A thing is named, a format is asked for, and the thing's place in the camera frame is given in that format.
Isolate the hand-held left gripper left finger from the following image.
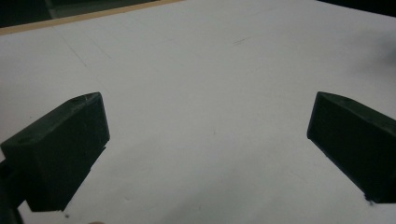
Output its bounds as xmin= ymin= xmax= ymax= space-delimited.
xmin=0 ymin=91 xmax=111 ymax=213

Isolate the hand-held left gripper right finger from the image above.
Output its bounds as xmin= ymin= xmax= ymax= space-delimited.
xmin=306 ymin=91 xmax=396 ymax=204

